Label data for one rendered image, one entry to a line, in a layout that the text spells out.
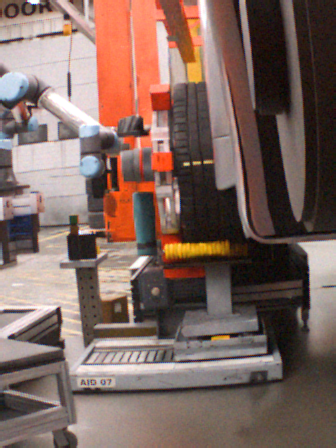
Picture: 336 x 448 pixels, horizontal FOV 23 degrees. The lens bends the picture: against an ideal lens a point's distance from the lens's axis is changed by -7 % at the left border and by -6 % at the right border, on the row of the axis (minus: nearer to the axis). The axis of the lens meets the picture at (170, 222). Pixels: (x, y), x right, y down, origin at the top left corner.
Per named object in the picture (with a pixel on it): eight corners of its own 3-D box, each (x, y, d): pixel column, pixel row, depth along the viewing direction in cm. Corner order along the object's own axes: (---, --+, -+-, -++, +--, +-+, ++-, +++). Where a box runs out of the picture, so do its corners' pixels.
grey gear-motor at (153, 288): (238, 337, 373) (235, 258, 371) (143, 343, 376) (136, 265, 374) (238, 330, 391) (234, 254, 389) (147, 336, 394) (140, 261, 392)
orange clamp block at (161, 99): (171, 110, 329) (169, 91, 323) (151, 112, 329) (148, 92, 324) (171, 101, 334) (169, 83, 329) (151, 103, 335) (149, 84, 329)
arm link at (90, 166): (98, 153, 297) (100, 177, 298) (103, 153, 308) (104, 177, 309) (77, 155, 298) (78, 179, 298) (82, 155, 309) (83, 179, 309)
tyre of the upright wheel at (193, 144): (231, 99, 382) (244, 246, 376) (179, 102, 384) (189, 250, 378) (229, 62, 317) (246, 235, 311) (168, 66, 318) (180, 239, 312)
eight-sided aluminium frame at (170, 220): (176, 236, 323) (165, 91, 320) (158, 237, 323) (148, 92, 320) (183, 226, 377) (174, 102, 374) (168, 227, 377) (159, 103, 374)
